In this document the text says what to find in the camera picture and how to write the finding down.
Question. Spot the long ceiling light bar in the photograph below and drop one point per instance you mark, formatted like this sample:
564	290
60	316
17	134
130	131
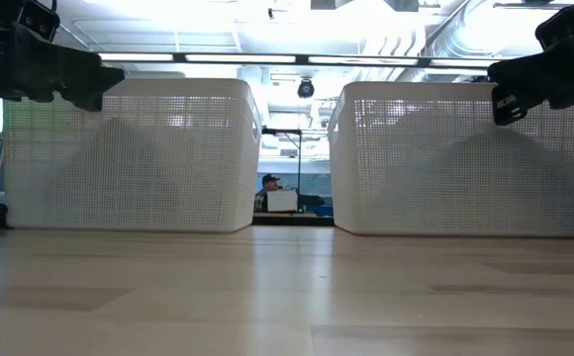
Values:
297	59

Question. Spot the blue bin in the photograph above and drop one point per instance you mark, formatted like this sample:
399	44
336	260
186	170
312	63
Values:
325	210

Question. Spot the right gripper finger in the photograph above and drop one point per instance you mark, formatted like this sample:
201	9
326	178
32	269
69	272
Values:
524	69
519	106

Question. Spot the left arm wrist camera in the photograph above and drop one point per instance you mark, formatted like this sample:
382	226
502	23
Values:
39	20

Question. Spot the person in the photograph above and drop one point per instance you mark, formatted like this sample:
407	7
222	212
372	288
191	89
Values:
268	185

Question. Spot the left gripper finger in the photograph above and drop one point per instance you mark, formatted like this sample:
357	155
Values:
86	101
99	74

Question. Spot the black hanging camera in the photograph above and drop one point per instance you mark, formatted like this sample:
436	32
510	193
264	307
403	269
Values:
306	89

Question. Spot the white mesh laundry basket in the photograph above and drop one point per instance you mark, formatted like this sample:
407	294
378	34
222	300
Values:
133	158
455	168

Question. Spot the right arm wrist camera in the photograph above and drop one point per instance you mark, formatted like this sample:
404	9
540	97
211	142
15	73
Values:
561	25

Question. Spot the white box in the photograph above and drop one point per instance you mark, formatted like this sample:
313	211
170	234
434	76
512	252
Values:
282	201

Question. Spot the black background stand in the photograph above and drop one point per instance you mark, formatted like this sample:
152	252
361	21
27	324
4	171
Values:
299	148

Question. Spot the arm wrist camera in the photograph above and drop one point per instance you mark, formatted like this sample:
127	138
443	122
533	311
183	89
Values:
39	20
561	25

